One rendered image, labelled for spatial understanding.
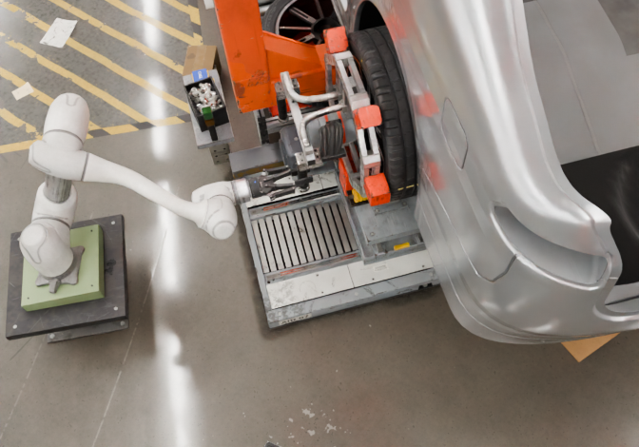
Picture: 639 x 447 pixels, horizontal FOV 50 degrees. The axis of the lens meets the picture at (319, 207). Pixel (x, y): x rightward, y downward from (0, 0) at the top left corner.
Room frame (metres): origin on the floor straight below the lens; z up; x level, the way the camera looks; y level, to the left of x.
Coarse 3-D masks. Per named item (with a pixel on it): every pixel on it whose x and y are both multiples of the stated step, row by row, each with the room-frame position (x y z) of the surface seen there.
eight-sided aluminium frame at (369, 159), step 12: (324, 60) 1.86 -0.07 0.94; (336, 60) 1.69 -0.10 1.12; (348, 60) 1.69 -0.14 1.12; (336, 72) 1.87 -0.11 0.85; (336, 84) 1.87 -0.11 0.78; (348, 84) 1.58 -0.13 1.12; (360, 84) 1.57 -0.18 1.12; (348, 96) 1.52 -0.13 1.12; (360, 96) 1.52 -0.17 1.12; (360, 132) 1.42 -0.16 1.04; (372, 132) 1.42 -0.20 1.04; (348, 144) 1.69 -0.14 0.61; (360, 144) 1.39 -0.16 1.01; (372, 144) 1.39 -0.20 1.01; (360, 156) 1.37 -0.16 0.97; (372, 156) 1.36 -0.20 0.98; (348, 168) 1.56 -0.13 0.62; (360, 168) 1.38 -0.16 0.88; (372, 168) 1.38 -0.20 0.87; (360, 180) 1.37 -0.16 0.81; (360, 192) 1.36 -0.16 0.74
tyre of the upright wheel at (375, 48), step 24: (360, 48) 1.70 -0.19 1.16; (384, 48) 1.68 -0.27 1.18; (384, 72) 1.57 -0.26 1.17; (384, 96) 1.49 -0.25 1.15; (384, 120) 1.42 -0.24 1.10; (408, 120) 1.42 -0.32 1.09; (384, 144) 1.39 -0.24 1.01; (408, 144) 1.37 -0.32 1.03; (408, 168) 1.32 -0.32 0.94; (408, 192) 1.32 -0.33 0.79
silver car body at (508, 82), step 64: (384, 0) 1.67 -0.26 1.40; (448, 0) 1.33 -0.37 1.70; (512, 0) 1.26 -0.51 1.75; (576, 0) 1.96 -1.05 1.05; (448, 64) 1.20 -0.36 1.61; (512, 64) 1.10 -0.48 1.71; (576, 64) 1.67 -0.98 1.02; (448, 128) 1.11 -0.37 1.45; (512, 128) 0.94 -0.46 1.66; (576, 128) 1.44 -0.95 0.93; (448, 192) 1.04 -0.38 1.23; (512, 192) 0.81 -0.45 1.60; (576, 192) 0.77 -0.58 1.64; (448, 256) 0.95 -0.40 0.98; (512, 256) 0.73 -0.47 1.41; (576, 256) 0.72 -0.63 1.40; (512, 320) 0.68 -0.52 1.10; (576, 320) 0.63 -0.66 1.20
